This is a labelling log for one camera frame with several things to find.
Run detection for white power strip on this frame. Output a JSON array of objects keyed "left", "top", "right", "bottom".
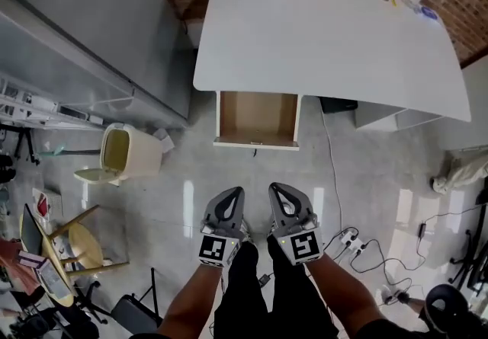
[{"left": 337, "top": 229, "right": 369, "bottom": 257}]

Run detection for black office chair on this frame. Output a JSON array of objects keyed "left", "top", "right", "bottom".
[{"left": 37, "top": 280, "right": 110, "bottom": 339}]

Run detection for black metal frame stand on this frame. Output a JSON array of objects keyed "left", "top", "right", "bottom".
[{"left": 448, "top": 203, "right": 488, "bottom": 293}]

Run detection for cream trash bin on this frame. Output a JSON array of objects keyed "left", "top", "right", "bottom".
[{"left": 73, "top": 122, "right": 165, "bottom": 188}]

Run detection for black pole stand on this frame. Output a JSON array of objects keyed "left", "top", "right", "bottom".
[{"left": 0, "top": 123, "right": 41, "bottom": 167}]

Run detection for white cable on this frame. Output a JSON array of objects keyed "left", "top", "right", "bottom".
[{"left": 319, "top": 107, "right": 344, "bottom": 234}]

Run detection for person's black shirt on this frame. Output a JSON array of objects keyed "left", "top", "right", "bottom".
[{"left": 127, "top": 316, "right": 424, "bottom": 339}]

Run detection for person's right forearm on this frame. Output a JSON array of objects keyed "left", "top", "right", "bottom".
[{"left": 304, "top": 255, "right": 386, "bottom": 339}]

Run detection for black power adapter cable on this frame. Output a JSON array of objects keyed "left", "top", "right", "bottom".
[{"left": 348, "top": 203, "right": 488, "bottom": 285}]

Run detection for person's black trousers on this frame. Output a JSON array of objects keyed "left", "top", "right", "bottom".
[{"left": 213, "top": 234, "right": 340, "bottom": 339}]

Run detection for teal dustpan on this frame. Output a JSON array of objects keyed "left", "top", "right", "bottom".
[{"left": 37, "top": 142, "right": 104, "bottom": 158}]

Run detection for white crumpled paper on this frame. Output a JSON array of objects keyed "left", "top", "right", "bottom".
[{"left": 152, "top": 128, "right": 175, "bottom": 152}]

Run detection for red white paper sheet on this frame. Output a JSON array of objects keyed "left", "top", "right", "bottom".
[{"left": 32, "top": 188, "right": 64, "bottom": 220}]

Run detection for white desk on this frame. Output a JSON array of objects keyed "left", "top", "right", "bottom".
[{"left": 192, "top": 0, "right": 473, "bottom": 133}]

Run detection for person's left forearm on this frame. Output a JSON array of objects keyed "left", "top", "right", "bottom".
[{"left": 156, "top": 263, "right": 224, "bottom": 339}]

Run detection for white shelving rack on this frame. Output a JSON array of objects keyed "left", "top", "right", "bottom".
[{"left": 0, "top": 70, "right": 104, "bottom": 129}]

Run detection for grey refrigerator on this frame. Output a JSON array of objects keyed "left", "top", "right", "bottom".
[{"left": 0, "top": 0, "right": 191, "bottom": 131}]

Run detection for blue printed plastic wrapper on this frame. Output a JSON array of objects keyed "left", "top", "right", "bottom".
[{"left": 413, "top": 5, "right": 443, "bottom": 22}]

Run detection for round yellow wooden table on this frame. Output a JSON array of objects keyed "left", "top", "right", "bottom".
[
  {"left": 49, "top": 204, "right": 130, "bottom": 277},
  {"left": 18, "top": 211, "right": 75, "bottom": 308}
]

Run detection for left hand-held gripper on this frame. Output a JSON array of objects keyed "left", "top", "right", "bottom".
[{"left": 197, "top": 185, "right": 249, "bottom": 269}]

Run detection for black folding chair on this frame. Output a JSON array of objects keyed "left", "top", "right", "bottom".
[{"left": 110, "top": 267, "right": 165, "bottom": 334}]

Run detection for black laptop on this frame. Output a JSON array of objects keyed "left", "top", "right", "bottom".
[{"left": 19, "top": 203, "right": 43, "bottom": 257}]

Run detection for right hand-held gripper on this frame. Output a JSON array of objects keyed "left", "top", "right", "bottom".
[{"left": 267, "top": 181, "right": 326, "bottom": 267}]

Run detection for white desk drawer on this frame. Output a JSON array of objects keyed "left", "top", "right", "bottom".
[{"left": 212, "top": 90, "right": 304, "bottom": 158}]

